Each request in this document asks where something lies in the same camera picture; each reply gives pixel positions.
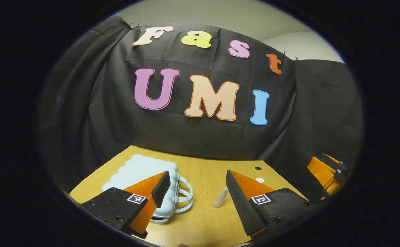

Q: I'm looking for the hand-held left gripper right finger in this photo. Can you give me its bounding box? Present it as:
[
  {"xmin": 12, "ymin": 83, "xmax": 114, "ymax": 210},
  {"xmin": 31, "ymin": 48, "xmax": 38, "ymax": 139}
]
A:
[{"xmin": 225, "ymin": 170, "xmax": 319, "ymax": 242}]

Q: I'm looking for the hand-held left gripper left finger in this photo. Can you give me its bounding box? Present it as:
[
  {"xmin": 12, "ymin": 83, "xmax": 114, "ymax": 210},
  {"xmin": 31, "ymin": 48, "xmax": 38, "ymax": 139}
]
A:
[{"xmin": 81, "ymin": 171, "xmax": 171, "ymax": 240}]

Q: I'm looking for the white squeeze tube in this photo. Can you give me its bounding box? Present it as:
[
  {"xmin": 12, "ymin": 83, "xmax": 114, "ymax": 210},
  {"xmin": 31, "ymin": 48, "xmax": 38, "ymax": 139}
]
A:
[{"xmin": 212, "ymin": 187, "xmax": 229, "ymax": 208}]

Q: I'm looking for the light blue suitcase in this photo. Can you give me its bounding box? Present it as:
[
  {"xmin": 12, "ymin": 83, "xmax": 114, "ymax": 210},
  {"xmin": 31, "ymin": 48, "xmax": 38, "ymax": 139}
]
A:
[{"xmin": 102, "ymin": 154, "xmax": 194, "ymax": 224}]

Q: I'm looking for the black backdrop cloth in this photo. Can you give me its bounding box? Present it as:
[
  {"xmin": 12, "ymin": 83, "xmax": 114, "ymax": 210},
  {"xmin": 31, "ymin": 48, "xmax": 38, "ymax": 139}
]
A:
[{"xmin": 37, "ymin": 15, "xmax": 363, "ymax": 203}]

